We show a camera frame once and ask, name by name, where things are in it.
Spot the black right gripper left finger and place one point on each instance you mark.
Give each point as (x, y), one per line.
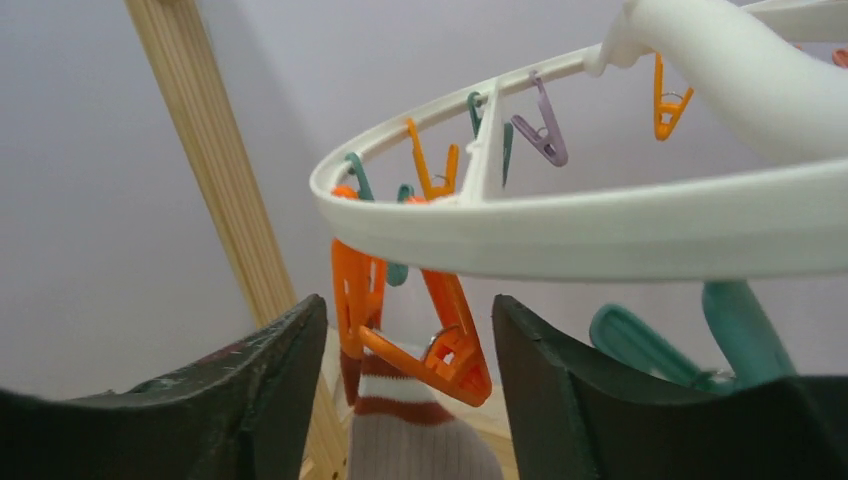
(241, 412)

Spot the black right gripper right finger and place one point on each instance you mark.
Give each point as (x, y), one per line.
(576, 413)

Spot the white round clip hanger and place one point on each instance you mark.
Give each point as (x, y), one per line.
(744, 62)

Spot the orange clothes clip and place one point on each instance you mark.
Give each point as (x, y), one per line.
(453, 361)

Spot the grey ribbed sock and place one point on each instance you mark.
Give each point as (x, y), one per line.
(399, 430)

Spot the teal clothes clip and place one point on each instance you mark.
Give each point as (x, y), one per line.
(725, 340)

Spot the purple clothes clip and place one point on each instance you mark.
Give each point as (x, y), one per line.
(548, 139)

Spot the wooden hanger stand frame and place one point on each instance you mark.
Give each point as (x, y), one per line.
(178, 49)

